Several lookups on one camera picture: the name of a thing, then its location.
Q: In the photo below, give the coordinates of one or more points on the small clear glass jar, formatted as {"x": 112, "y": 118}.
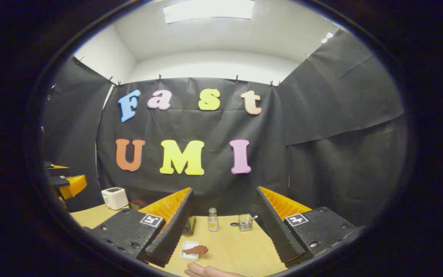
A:
{"x": 245, "y": 224}

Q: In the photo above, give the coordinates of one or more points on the glass bottle with yellow label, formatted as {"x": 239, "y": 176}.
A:
{"x": 213, "y": 221}

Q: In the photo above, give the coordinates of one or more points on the white toaster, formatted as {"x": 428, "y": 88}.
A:
{"x": 114, "y": 198}

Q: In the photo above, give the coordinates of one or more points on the small white food tray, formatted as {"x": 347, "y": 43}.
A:
{"x": 187, "y": 257}

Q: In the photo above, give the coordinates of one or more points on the brown meat piece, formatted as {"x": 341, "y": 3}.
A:
{"x": 197, "y": 250}

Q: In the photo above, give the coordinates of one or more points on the large ceiling light panel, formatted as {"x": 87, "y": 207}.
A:
{"x": 208, "y": 9}

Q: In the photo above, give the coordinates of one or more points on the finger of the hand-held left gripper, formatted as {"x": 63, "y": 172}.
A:
{"x": 73, "y": 185}
{"x": 58, "y": 171}

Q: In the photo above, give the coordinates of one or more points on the white spoon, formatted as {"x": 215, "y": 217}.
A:
{"x": 253, "y": 218}

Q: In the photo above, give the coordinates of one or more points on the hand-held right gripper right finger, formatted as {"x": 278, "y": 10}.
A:
{"x": 279, "y": 234}

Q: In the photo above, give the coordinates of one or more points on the small ceiling light panel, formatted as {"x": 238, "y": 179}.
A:
{"x": 327, "y": 37}

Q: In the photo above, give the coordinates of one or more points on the black electric oven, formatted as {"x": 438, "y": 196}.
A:
{"x": 190, "y": 227}

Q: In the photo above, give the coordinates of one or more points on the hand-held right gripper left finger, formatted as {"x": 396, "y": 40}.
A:
{"x": 171, "y": 231}

